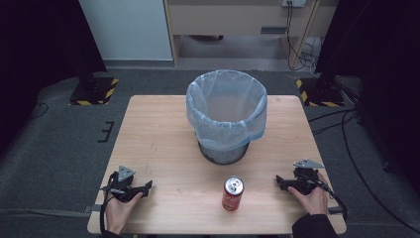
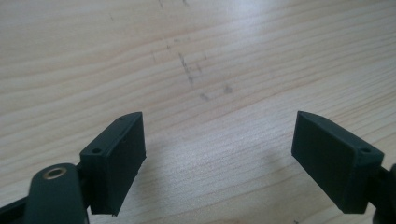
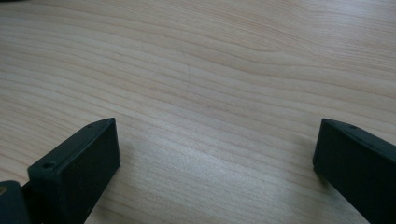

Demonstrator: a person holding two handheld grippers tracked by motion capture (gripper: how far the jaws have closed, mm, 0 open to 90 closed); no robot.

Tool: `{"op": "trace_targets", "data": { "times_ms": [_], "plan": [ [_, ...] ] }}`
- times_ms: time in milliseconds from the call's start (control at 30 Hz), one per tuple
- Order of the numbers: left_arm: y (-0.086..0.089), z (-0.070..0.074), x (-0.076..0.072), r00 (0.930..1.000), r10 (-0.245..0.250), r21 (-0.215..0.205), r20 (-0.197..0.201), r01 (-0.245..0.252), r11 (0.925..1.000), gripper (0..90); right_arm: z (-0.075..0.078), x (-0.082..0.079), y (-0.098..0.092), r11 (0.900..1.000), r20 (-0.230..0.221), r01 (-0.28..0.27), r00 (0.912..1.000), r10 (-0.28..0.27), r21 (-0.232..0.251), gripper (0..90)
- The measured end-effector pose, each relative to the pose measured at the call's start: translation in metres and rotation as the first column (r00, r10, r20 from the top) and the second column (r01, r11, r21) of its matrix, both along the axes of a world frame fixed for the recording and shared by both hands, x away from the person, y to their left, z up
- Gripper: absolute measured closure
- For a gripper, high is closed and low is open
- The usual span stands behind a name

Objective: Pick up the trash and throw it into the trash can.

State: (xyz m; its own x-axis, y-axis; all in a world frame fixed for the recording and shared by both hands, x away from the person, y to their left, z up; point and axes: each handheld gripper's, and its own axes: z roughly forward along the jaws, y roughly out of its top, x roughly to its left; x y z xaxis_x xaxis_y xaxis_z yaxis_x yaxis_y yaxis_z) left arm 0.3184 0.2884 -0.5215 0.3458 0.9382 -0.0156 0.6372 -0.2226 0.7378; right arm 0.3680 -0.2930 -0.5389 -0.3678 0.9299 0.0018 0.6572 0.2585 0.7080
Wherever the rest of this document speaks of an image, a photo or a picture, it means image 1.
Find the white power strip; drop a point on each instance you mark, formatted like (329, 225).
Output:
(293, 2)

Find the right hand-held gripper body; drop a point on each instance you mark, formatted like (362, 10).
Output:
(302, 181)

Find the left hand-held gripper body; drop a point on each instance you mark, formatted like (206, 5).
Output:
(123, 189)

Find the striped black stand base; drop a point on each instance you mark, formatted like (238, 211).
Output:
(94, 91)
(319, 92)

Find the black stand post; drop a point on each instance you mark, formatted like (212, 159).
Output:
(84, 62)
(325, 71)

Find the person's right hand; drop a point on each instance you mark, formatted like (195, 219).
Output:
(313, 202)

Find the red soda can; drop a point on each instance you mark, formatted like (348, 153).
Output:
(232, 195)

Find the black mesh trash bin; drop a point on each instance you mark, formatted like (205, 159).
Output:
(223, 156)

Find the person's left hand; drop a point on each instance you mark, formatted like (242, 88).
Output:
(118, 213)

